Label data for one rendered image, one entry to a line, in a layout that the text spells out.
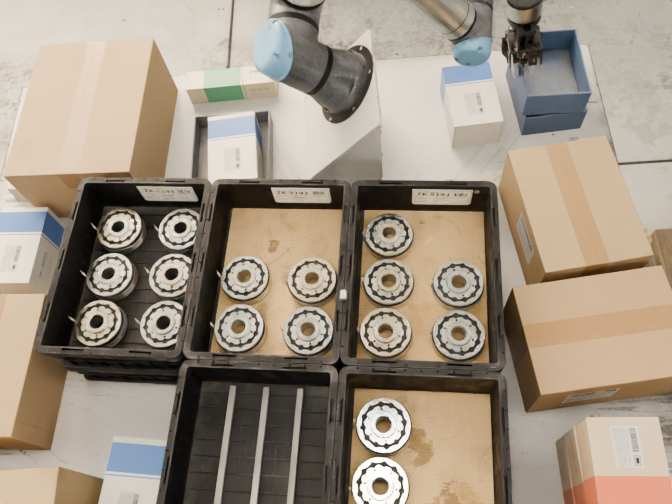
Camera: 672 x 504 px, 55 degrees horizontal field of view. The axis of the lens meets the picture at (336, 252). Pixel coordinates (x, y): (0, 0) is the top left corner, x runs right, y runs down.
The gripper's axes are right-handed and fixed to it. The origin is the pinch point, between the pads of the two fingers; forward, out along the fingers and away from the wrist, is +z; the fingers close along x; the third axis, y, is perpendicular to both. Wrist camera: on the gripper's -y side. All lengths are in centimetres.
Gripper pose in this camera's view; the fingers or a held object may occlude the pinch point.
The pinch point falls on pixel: (520, 68)
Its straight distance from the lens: 167.9
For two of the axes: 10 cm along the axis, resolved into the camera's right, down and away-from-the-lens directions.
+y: 0.0, 9.0, -4.4
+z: 2.2, 4.3, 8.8
